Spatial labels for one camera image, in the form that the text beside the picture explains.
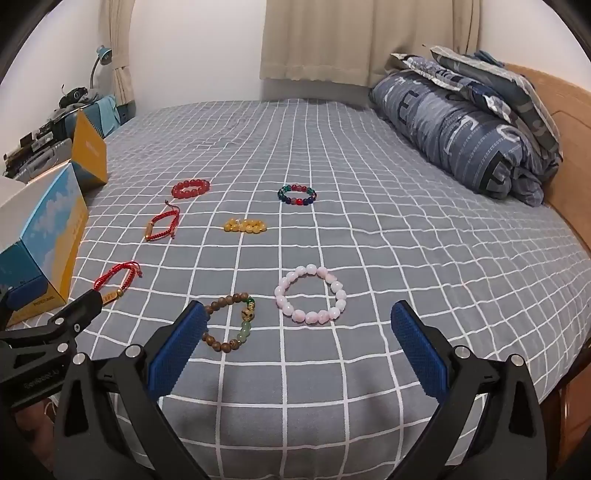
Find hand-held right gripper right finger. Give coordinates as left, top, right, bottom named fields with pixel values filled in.
left=390, top=300, right=548, bottom=480

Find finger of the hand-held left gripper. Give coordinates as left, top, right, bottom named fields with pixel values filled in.
left=0, top=277, right=49, bottom=320
left=0, top=291, right=103, bottom=357

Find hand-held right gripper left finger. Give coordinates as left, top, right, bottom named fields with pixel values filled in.
left=48, top=300, right=218, bottom=480

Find wooden bead bracelet green beads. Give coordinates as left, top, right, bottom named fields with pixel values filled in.
left=203, top=292, right=257, bottom=354

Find red cord bracelet gold tube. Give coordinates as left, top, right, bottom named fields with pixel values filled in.
left=93, top=261, right=143, bottom=306
left=142, top=199, right=182, bottom=243

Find white box blue flap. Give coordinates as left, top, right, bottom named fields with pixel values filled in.
left=0, top=111, right=110, bottom=328

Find pink bead bracelet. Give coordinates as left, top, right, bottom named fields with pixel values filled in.
left=274, top=264, right=348, bottom=326

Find yellow bead bracelet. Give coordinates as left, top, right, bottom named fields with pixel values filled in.
left=223, top=218, right=269, bottom=234

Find red bead bracelet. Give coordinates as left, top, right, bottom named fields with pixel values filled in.
left=171, top=178, right=211, bottom=198

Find multicolour bead bracelet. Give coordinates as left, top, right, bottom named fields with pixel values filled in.
left=277, top=184, right=317, bottom=208

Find grey checked bed sheet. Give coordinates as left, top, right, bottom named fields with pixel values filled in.
left=60, top=98, right=591, bottom=480

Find grey plastic case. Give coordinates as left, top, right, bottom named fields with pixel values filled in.
left=9, top=137, right=75, bottom=182

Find teal case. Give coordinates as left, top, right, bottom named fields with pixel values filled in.
left=65, top=95, right=122, bottom=139

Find pile of dark clutter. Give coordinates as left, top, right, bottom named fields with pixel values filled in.
left=2, top=84, right=100, bottom=167

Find blue patterned pillow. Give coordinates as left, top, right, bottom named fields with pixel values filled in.
left=369, top=69, right=561, bottom=208

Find blue desk lamp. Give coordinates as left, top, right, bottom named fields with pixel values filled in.
left=89, top=45, right=114, bottom=90

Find beige tied curtain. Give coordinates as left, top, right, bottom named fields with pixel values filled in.
left=99, top=0, right=137, bottom=108

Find blue printed pillow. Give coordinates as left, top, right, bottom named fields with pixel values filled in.
left=390, top=45, right=561, bottom=153

